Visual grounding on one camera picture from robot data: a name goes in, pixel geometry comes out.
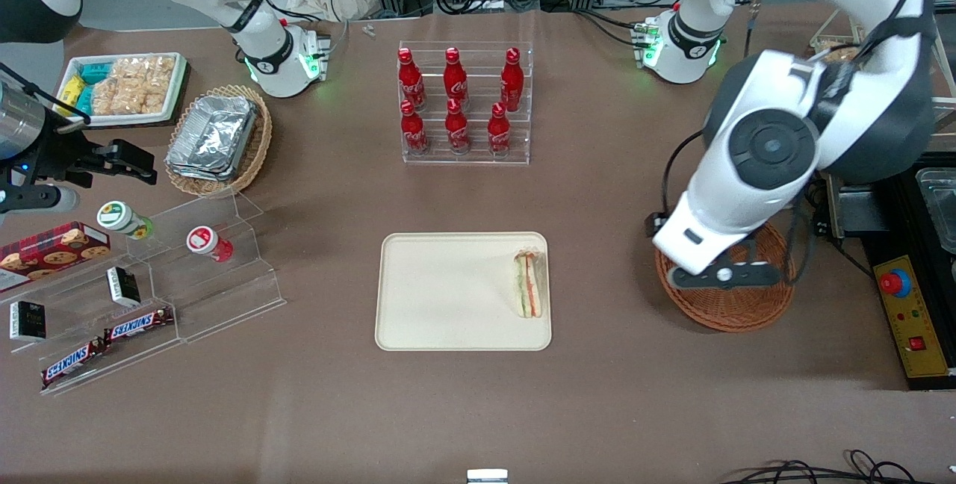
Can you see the bagged rice crackers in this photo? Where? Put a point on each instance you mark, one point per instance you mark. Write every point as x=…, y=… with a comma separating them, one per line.
x=840, y=54

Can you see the yellow snack pack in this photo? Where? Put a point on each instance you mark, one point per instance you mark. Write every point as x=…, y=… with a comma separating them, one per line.
x=69, y=90

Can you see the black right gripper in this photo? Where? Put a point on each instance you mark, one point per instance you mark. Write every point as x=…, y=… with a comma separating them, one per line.
x=54, y=157

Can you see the clear acrylic step display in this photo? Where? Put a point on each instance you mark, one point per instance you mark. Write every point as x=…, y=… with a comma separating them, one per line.
x=224, y=297

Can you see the stacked aluminium foil containers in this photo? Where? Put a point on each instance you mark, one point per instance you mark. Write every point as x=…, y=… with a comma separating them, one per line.
x=213, y=137

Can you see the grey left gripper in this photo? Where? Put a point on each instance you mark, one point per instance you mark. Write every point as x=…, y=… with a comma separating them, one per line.
x=651, y=225

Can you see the clear plastic container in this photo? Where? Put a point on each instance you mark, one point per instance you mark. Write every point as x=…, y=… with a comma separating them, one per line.
x=942, y=200

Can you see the cream rectangular tray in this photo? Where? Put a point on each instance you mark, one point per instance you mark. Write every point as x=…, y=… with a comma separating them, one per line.
x=448, y=290

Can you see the triangular sandwich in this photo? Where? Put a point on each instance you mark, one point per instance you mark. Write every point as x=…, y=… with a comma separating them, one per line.
x=528, y=286

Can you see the small metal screws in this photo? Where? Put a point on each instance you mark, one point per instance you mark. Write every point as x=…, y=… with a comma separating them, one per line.
x=368, y=30

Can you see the red lid drink bottle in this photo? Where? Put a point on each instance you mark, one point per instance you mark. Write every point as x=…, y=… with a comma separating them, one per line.
x=207, y=242

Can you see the small black white box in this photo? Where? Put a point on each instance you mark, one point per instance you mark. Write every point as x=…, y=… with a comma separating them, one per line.
x=123, y=286
x=28, y=320

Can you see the round brown wicker basket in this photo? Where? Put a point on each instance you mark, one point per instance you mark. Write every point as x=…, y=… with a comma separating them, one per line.
x=739, y=312

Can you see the teal snack pack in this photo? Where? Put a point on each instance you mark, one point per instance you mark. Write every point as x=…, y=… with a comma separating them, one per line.
x=95, y=72

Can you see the white rectangular snack tray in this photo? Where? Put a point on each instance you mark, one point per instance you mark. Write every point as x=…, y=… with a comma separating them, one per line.
x=119, y=119

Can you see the red cola bottle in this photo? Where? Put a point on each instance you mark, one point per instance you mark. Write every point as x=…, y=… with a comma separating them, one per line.
x=499, y=134
x=410, y=81
x=455, y=79
x=457, y=131
x=413, y=133
x=512, y=81

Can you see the green lid drink bottle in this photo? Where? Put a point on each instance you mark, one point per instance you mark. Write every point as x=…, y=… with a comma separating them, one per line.
x=119, y=218

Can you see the red chocolate cookie box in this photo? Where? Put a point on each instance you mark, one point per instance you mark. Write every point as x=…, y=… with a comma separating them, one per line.
x=52, y=252

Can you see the rice cracker snack packs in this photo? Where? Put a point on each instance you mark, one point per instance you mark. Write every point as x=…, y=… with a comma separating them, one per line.
x=134, y=84

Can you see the yellow black control box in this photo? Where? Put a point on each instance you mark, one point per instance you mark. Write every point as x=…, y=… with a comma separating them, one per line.
x=859, y=208

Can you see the snickers chocolate bar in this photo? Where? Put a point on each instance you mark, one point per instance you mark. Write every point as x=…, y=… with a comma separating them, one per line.
x=71, y=362
x=138, y=324

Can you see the small white block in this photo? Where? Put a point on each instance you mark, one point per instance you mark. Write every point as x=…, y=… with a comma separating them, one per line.
x=487, y=476

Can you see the clear acrylic bottle rack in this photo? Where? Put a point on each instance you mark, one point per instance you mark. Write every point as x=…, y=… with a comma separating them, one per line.
x=478, y=148

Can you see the oval light wicker basket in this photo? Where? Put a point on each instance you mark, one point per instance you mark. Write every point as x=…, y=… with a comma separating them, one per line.
x=258, y=140

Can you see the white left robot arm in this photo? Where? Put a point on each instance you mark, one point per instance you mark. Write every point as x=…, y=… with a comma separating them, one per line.
x=769, y=148

